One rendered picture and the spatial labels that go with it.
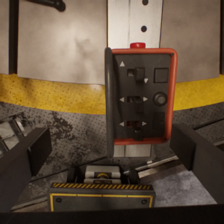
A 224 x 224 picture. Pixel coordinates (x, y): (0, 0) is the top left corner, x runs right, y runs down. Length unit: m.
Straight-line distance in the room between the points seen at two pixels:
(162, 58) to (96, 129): 0.95
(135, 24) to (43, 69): 0.55
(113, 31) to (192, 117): 1.05
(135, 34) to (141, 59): 0.13
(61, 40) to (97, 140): 0.76
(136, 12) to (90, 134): 0.96
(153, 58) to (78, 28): 0.56
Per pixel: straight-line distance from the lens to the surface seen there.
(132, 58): 0.32
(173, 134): 0.16
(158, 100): 0.33
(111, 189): 1.09
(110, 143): 0.25
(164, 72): 0.34
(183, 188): 1.67
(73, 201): 1.17
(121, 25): 0.44
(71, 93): 1.16
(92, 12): 0.84
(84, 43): 0.82
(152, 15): 0.46
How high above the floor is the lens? 1.12
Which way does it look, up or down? 73 degrees down
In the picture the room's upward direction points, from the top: 174 degrees clockwise
